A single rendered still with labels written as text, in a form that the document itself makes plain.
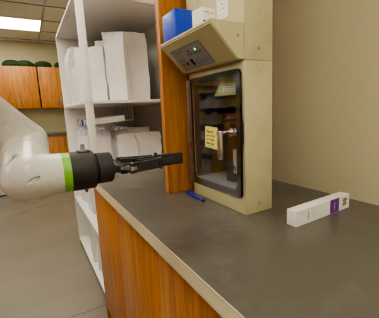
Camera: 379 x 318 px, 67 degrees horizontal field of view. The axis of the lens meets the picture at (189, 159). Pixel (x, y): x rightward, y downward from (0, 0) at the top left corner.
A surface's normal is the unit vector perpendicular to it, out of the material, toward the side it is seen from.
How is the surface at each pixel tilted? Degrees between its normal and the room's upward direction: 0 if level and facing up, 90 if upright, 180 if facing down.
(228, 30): 90
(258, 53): 90
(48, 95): 90
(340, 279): 0
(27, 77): 90
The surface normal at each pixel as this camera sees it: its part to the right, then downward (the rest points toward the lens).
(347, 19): -0.87, 0.12
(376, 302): -0.04, -0.98
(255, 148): 0.50, 0.12
